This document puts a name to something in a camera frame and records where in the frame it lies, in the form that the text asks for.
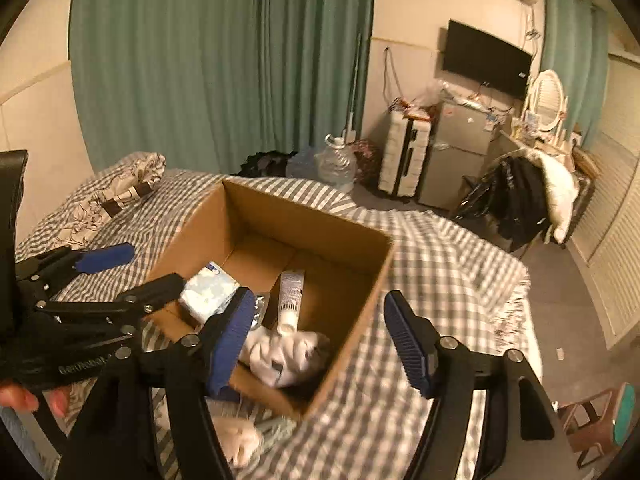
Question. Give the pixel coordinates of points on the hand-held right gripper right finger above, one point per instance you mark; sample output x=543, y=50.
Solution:
x=407, y=345

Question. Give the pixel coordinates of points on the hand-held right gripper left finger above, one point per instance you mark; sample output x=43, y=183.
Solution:
x=231, y=342

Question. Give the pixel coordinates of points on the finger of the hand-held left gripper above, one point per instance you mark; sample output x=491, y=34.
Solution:
x=152, y=292
x=107, y=256

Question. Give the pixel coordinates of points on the brown cardboard box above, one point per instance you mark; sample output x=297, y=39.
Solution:
x=300, y=220

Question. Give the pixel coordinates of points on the person's left hand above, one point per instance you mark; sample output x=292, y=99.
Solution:
x=22, y=400

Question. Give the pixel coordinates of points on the silver blister pack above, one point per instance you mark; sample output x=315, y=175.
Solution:
x=260, y=310

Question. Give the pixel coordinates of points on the white grey sock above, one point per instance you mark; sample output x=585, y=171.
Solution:
x=280, y=355

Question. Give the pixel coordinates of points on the blue white tissue pack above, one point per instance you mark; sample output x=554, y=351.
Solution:
x=207, y=290

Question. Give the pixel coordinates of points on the white squeeze tube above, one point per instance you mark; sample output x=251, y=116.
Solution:
x=291, y=295

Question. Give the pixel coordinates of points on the floral pillow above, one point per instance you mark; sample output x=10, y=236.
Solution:
x=125, y=180

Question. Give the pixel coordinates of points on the bed with checked sheet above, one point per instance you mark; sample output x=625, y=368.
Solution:
x=440, y=260

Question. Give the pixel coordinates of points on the white pink cloth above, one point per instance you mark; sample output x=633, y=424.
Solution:
x=242, y=440

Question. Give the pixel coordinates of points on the pale green cloth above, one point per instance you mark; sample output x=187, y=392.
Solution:
x=277, y=430

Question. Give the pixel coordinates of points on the dark clothes pile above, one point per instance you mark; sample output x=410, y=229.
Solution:
x=265, y=162

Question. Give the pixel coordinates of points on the floral bag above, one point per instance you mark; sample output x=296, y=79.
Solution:
x=367, y=160

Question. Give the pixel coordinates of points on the silver mini fridge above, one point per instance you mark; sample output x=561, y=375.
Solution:
x=450, y=160

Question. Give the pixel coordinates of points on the white ribbed suitcase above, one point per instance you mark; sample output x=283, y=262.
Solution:
x=405, y=155

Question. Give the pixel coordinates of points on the clear water jug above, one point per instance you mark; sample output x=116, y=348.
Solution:
x=337, y=162

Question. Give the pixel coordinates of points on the small wooden stool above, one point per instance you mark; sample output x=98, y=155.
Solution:
x=590, y=430

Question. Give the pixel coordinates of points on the green curtain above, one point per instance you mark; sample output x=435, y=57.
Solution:
x=200, y=60

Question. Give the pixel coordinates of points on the white padded coat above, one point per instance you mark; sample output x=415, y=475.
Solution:
x=560, y=185

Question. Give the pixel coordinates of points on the teal round stool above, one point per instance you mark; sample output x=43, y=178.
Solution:
x=624, y=415

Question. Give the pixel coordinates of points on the dressing table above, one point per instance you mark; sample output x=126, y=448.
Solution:
x=515, y=141

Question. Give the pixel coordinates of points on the white louvred wardrobe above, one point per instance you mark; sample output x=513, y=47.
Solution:
x=615, y=210

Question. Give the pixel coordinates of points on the clear plastic bag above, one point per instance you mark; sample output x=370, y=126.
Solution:
x=430, y=94

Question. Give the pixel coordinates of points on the white mop pole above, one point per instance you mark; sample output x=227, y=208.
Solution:
x=353, y=90

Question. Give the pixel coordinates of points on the white oval vanity mirror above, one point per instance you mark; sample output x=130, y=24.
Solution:
x=547, y=100

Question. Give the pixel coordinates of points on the teal window curtain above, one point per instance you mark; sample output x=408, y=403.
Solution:
x=570, y=35

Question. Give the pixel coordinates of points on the black wall television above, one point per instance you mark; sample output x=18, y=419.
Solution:
x=485, y=60

